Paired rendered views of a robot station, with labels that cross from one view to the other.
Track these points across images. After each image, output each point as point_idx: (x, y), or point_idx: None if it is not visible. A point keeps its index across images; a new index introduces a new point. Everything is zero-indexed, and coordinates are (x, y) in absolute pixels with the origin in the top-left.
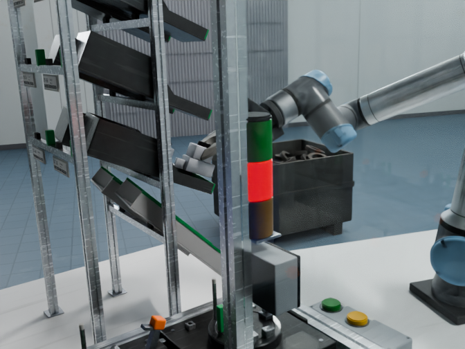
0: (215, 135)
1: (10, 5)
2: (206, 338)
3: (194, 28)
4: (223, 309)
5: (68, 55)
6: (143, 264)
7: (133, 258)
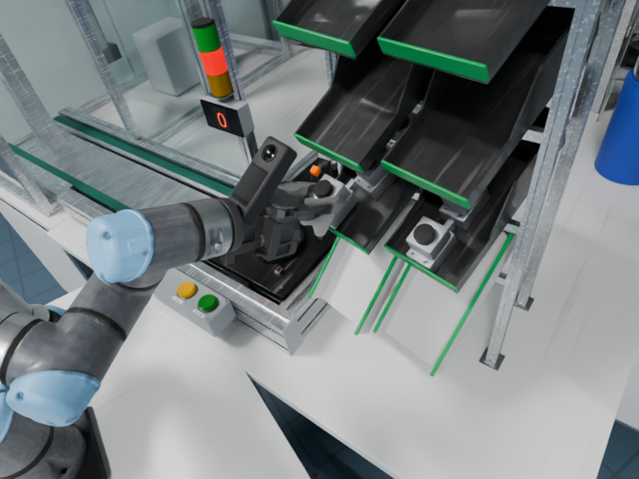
0: (312, 198)
1: None
2: (303, 231)
3: (290, 10)
4: None
5: None
6: (529, 451)
7: (566, 468)
